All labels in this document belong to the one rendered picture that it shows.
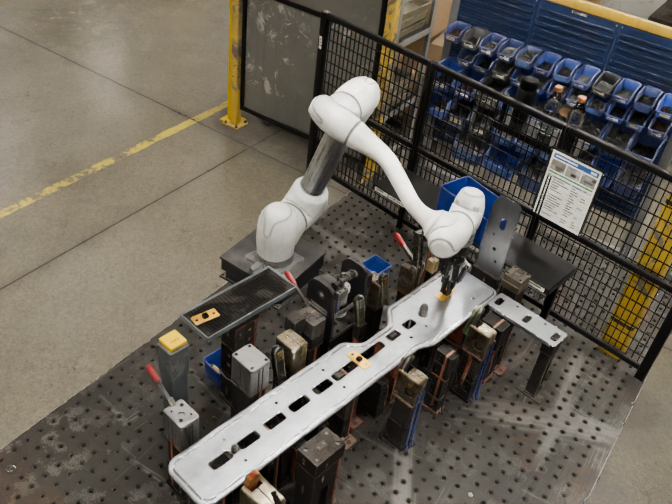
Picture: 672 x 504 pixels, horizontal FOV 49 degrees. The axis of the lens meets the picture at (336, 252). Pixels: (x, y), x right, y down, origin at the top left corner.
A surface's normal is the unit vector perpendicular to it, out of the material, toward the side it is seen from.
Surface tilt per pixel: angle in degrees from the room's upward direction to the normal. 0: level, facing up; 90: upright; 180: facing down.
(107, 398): 0
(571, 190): 90
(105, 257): 0
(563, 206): 90
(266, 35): 89
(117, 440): 0
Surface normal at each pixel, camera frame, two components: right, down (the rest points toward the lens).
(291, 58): -0.58, 0.46
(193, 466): 0.11, -0.77
